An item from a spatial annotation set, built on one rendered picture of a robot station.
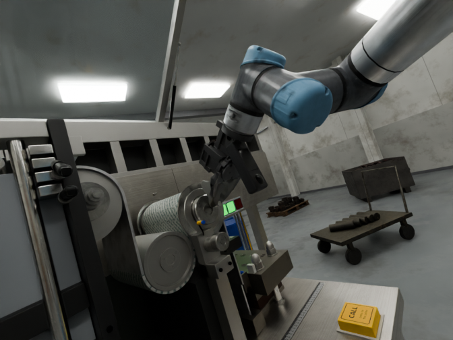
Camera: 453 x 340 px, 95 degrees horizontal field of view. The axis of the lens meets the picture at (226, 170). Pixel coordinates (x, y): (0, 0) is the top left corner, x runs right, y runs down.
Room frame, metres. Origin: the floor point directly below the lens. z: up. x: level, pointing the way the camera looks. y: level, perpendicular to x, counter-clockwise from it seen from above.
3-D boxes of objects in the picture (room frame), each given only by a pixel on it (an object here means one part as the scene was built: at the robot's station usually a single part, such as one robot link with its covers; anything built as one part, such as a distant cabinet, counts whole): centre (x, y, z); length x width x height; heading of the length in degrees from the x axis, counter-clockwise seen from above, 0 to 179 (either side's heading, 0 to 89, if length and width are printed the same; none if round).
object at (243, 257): (0.79, 0.09, 1.00); 0.40 x 0.16 x 0.06; 46
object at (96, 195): (0.31, 0.21, 1.34); 0.06 x 0.03 x 0.03; 46
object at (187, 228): (0.55, 0.09, 1.25); 0.15 x 0.01 x 0.15; 136
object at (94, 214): (0.36, 0.25, 1.34); 0.06 x 0.06 x 0.06; 46
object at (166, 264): (0.55, 0.27, 1.18); 0.26 x 0.12 x 0.12; 46
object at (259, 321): (0.68, 0.14, 0.92); 0.28 x 0.04 x 0.04; 46
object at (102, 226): (0.46, 0.36, 1.34); 0.25 x 0.14 x 0.14; 46
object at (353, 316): (0.51, -0.18, 0.91); 0.07 x 0.07 x 0.02; 46
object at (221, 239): (0.47, 0.06, 1.18); 0.04 x 0.02 x 0.04; 136
